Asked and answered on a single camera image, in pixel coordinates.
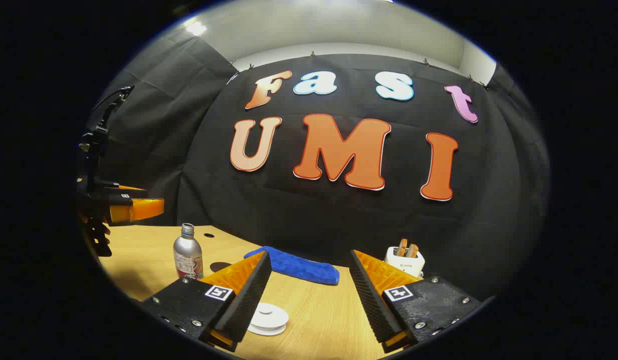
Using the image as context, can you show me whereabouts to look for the silver water bottle red label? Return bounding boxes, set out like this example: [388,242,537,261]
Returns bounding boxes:
[173,223,204,281]

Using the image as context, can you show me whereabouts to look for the white teacup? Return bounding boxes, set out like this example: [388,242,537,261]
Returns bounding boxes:
[248,320,288,335]

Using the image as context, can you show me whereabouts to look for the white toaster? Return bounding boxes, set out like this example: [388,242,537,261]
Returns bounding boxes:
[384,246,426,279]

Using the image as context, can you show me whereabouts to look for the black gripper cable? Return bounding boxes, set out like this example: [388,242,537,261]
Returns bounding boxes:
[91,86,134,127]

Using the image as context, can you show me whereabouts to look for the blue towel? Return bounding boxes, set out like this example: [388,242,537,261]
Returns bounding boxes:
[244,245,340,286]

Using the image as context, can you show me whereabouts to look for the white saucer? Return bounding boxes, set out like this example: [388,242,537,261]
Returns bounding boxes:
[247,324,288,337]

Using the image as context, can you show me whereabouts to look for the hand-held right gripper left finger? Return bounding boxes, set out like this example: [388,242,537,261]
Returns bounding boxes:
[141,250,273,353]

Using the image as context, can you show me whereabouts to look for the white teacup lid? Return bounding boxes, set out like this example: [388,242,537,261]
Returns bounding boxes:
[250,302,290,330]

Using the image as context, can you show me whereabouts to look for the dark grey curtain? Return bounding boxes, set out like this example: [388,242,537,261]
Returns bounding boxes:
[86,35,237,227]

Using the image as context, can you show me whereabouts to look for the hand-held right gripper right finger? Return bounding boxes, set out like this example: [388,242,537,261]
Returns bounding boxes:
[349,249,482,354]

